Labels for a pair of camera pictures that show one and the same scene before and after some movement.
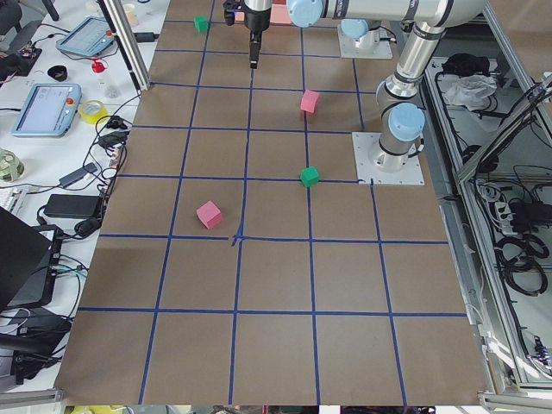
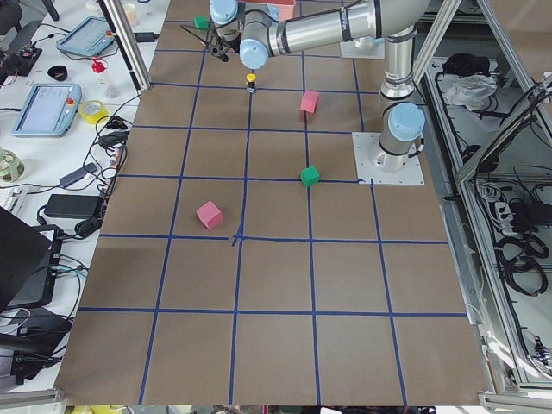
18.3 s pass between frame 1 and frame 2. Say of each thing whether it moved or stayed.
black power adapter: stayed
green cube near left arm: stayed
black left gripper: moved
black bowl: stayed
